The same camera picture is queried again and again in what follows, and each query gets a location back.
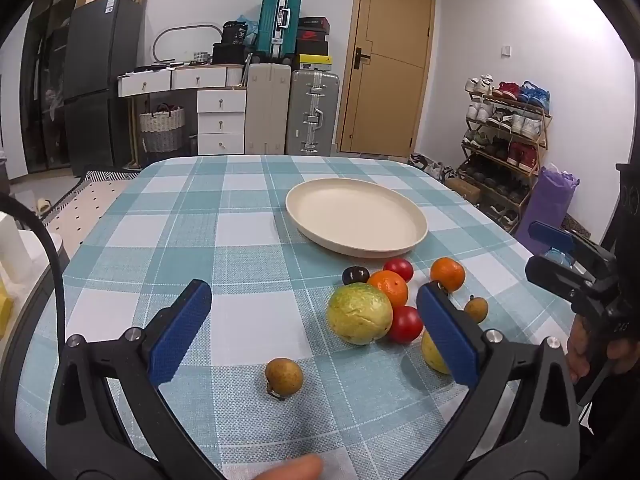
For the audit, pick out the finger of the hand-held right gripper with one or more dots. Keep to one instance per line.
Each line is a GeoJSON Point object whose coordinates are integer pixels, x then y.
{"type": "Point", "coordinates": [555, 275]}
{"type": "Point", "coordinates": [550, 232]}

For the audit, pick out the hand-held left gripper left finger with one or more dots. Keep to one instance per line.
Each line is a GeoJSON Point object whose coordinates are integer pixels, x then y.
{"type": "Point", "coordinates": [182, 330]}

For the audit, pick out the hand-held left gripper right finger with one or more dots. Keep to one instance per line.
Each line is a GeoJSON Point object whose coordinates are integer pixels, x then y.
{"type": "Point", "coordinates": [447, 335]}

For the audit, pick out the orange tangerine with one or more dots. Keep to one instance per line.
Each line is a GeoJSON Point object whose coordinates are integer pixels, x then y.
{"type": "Point", "coordinates": [391, 286]}
{"type": "Point", "coordinates": [447, 274]}

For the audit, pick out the large yellow-green guava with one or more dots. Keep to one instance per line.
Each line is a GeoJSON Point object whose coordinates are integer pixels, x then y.
{"type": "Point", "coordinates": [360, 312]}

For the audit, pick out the dark purple plum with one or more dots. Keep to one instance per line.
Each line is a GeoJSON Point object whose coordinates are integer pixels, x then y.
{"type": "Point", "coordinates": [355, 275]}

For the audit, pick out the brown longan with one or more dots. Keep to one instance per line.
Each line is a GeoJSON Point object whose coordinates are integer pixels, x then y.
{"type": "Point", "coordinates": [476, 308]}
{"type": "Point", "coordinates": [283, 376]}

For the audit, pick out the cream round plate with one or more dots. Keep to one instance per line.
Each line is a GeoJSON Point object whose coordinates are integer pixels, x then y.
{"type": "Point", "coordinates": [356, 217]}

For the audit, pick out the person's right hand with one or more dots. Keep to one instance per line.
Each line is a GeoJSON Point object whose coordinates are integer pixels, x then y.
{"type": "Point", "coordinates": [580, 355]}

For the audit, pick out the person's left hand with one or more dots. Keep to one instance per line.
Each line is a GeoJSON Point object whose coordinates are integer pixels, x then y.
{"type": "Point", "coordinates": [295, 470]}

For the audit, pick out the yellow round fruit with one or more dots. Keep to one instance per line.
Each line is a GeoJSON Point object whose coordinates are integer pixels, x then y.
{"type": "Point", "coordinates": [434, 355]}

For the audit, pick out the purple bag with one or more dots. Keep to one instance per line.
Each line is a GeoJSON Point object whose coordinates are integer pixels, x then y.
{"type": "Point", "coordinates": [550, 200]}

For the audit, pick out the red tomato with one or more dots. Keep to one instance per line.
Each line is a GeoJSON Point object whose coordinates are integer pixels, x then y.
{"type": "Point", "coordinates": [406, 324]}
{"type": "Point", "coordinates": [398, 270]}

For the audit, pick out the teal checked tablecloth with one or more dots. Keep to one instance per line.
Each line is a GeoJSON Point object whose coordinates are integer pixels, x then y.
{"type": "Point", "coordinates": [200, 240]}

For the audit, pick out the wooden shoe rack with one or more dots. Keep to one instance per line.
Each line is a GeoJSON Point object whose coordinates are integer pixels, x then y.
{"type": "Point", "coordinates": [542, 120]}

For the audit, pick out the group of assorted shoes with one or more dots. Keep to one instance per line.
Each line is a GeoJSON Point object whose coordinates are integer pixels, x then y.
{"type": "Point", "coordinates": [505, 125]}

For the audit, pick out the pile of floor shoes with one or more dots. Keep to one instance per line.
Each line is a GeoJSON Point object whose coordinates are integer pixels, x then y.
{"type": "Point", "coordinates": [432, 166]}

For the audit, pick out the cream dotted rug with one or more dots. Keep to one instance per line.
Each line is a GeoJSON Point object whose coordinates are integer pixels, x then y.
{"type": "Point", "coordinates": [85, 210]}

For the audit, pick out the striped floor mat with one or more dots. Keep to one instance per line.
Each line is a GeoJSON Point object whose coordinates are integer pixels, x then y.
{"type": "Point", "coordinates": [110, 175]}

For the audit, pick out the yellow object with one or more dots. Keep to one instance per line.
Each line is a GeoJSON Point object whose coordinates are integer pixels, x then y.
{"type": "Point", "coordinates": [5, 307]}

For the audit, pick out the beige slipper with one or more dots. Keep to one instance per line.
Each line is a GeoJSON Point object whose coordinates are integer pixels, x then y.
{"type": "Point", "coordinates": [43, 205]}

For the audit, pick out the woven laundry basket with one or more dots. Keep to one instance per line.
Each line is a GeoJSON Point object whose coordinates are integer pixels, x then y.
{"type": "Point", "coordinates": [161, 130]}

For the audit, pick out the white desk with drawers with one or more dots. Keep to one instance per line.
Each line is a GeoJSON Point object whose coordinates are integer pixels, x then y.
{"type": "Point", "coordinates": [220, 125]}

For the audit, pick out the beige suitcase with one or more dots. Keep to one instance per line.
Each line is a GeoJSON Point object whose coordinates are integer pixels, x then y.
{"type": "Point", "coordinates": [267, 110]}

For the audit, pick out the tan wooden door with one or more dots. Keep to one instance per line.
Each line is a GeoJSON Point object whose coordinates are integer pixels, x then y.
{"type": "Point", "coordinates": [385, 60]}

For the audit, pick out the silver suitcase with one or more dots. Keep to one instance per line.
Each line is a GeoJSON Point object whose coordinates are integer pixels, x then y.
{"type": "Point", "coordinates": [312, 110]}

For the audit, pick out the dark grey refrigerator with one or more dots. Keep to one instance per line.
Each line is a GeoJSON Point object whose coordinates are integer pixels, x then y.
{"type": "Point", "coordinates": [100, 85]}

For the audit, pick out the glass door wardrobe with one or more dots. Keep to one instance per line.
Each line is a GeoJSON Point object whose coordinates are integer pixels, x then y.
{"type": "Point", "coordinates": [47, 85]}

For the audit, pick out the black case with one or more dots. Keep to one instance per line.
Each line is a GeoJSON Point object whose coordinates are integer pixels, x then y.
{"type": "Point", "coordinates": [232, 53]}

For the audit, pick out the yellow and black shoe box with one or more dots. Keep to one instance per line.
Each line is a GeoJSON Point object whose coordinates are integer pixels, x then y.
{"type": "Point", "coordinates": [314, 62]}

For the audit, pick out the red and black shoe box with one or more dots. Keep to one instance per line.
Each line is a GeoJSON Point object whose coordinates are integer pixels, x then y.
{"type": "Point", "coordinates": [314, 44]}

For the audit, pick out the black tub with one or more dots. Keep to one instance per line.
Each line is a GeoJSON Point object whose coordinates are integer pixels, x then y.
{"type": "Point", "coordinates": [235, 32]}

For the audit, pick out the blue plastic bag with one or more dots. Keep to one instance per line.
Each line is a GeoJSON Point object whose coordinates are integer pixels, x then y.
{"type": "Point", "coordinates": [251, 27]}

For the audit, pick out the teal suitcase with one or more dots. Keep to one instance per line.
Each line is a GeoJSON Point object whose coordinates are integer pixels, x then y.
{"type": "Point", "coordinates": [280, 25]}

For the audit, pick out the arched metal mirror frame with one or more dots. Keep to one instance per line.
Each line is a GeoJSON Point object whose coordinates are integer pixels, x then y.
{"type": "Point", "coordinates": [160, 35]}

